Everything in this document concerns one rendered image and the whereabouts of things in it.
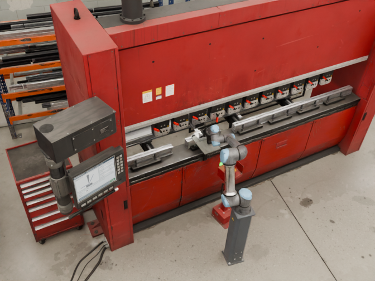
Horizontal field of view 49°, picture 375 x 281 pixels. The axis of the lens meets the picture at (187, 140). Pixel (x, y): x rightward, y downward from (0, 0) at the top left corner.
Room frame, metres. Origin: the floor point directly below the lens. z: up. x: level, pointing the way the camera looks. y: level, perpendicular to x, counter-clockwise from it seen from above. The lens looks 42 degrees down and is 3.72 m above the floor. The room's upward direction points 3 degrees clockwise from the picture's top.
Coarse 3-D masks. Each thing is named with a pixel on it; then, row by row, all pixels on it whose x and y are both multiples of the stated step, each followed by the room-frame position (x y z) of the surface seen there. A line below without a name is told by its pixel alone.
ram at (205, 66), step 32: (352, 0) 3.91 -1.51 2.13; (224, 32) 3.18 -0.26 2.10; (256, 32) 3.35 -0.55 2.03; (288, 32) 3.54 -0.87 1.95; (320, 32) 3.75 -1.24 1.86; (352, 32) 3.98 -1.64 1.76; (128, 64) 2.75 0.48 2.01; (160, 64) 2.88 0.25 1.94; (192, 64) 3.03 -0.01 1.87; (224, 64) 3.20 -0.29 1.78; (256, 64) 3.38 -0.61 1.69; (288, 64) 3.58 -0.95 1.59; (320, 64) 3.82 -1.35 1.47; (128, 96) 2.74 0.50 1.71; (192, 96) 3.04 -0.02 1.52; (224, 96) 3.22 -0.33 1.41
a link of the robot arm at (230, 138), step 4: (224, 136) 2.87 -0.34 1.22; (228, 136) 2.86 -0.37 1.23; (232, 136) 2.88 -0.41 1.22; (224, 140) 2.84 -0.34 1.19; (228, 140) 2.80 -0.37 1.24; (232, 140) 2.75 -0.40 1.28; (236, 140) 2.74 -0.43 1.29; (232, 144) 2.70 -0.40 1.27; (236, 144) 2.66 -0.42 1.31; (240, 144) 2.63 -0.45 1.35; (240, 148) 2.53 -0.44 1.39; (244, 148) 2.55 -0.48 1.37; (240, 152) 2.50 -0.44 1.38; (244, 152) 2.51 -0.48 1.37; (244, 156) 2.49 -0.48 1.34; (240, 160) 2.48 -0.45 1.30
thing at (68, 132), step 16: (96, 96) 2.39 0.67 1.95; (64, 112) 2.20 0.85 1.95; (80, 112) 2.21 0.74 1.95; (96, 112) 2.22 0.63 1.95; (112, 112) 2.23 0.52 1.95; (48, 128) 2.02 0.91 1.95; (64, 128) 2.03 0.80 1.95; (80, 128) 2.04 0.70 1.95; (96, 128) 2.12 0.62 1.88; (112, 128) 2.21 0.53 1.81; (48, 144) 1.93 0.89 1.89; (64, 144) 1.95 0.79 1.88; (80, 144) 2.02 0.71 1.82; (48, 160) 1.97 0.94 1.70; (64, 160) 2.02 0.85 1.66; (64, 176) 2.00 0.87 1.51; (64, 192) 1.98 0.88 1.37; (64, 208) 1.97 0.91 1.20
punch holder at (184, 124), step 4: (180, 116) 2.98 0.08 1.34; (184, 116) 3.01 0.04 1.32; (188, 116) 3.03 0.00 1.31; (172, 120) 2.98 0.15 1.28; (176, 120) 2.96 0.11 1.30; (180, 120) 2.99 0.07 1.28; (184, 120) 3.01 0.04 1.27; (172, 124) 2.99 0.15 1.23; (184, 124) 3.00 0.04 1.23; (188, 124) 3.03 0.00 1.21; (172, 128) 2.99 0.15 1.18; (176, 128) 2.96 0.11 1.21; (180, 128) 2.98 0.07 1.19; (184, 128) 3.00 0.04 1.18
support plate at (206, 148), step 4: (196, 140) 3.04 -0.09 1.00; (204, 140) 3.04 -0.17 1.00; (196, 144) 2.99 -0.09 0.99; (200, 144) 2.98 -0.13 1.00; (204, 144) 2.98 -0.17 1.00; (208, 144) 2.99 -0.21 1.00; (200, 148) 2.93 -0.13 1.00; (204, 148) 2.93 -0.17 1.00; (208, 148) 2.93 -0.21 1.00; (212, 148) 2.93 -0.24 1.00; (216, 148) 2.94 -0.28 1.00; (220, 148) 2.94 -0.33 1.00; (204, 152) 2.87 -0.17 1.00; (208, 152) 2.88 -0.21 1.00
